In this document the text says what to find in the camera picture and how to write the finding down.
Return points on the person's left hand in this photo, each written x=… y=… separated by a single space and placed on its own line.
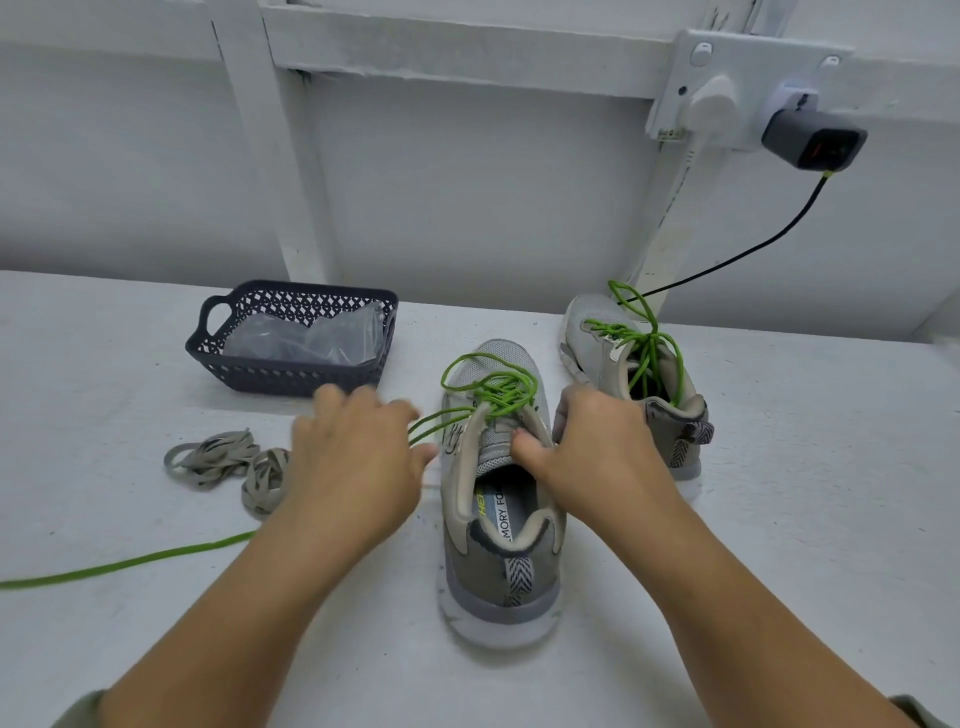
x=353 y=468

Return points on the white wall socket plate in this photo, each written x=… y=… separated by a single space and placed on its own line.
x=750 y=60

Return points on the person's right forearm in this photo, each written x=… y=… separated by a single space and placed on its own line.
x=780 y=645

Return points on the dark plastic lattice basket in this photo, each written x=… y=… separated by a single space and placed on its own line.
x=285 y=375

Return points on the gray charger adapter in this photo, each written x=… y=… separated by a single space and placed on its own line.
x=813 y=138

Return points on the green shoelace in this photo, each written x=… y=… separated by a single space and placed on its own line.
x=645 y=342
x=480 y=387

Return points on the clear plastic bag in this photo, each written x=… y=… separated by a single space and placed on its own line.
x=315 y=338

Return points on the person's right hand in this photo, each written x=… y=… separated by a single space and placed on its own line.
x=600 y=465

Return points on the gray sneaker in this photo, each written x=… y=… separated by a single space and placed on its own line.
x=683 y=428
x=503 y=585

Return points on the person's left forearm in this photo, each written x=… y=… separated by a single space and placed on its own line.
x=195 y=645

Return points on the white plug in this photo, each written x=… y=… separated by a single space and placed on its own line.
x=714 y=105

